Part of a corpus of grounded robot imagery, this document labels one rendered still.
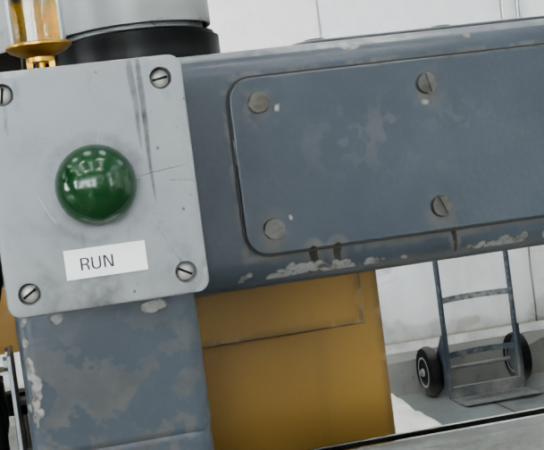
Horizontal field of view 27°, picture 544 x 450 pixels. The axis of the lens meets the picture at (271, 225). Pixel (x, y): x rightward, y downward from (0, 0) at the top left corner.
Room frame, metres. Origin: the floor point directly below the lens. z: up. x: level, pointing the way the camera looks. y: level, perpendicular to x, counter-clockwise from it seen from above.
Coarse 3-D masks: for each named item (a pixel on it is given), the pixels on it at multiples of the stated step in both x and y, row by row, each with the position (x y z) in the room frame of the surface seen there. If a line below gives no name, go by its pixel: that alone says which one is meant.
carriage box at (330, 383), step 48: (288, 336) 0.77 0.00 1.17; (336, 336) 0.78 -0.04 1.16; (240, 384) 0.77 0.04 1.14; (288, 384) 0.77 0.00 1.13; (336, 384) 0.78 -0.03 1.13; (384, 384) 0.79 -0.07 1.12; (240, 432) 0.77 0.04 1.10; (288, 432) 0.77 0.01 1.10; (336, 432) 0.78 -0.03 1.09; (384, 432) 0.79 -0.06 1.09
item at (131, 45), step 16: (128, 32) 0.58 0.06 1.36; (144, 32) 0.58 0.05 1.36; (160, 32) 0.58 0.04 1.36; (176, 32) 0.59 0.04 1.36; (192, 32) 0.59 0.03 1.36; (208, 32) 0.60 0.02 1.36; (80, 48) 0.59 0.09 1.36; (96, 48) 0.58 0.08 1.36; (112, 48) 0.58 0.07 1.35; (128, 48) 0.58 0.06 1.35; (144, 48) 0.58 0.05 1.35; (160, 48) 0.58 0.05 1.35; (176, 48) 0.58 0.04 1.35; (192, 48) 0.59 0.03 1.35; (208, 48) 0.60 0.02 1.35; (64, 64) 0.60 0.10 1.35
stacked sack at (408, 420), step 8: (400, 416) 3.73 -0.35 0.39; (408, 416) 3.72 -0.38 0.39; (416, 416) 3.74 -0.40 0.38; (424, 416) 3.74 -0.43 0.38; (400, 424) 3.63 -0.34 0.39; (408, 424) 3.62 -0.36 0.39; (416, 424) 3.61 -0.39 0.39; (424, 424) 3.60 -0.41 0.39; (432, 424) 3.60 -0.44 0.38; (440, 424) 3.60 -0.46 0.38; (400, 432) 3.56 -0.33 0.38
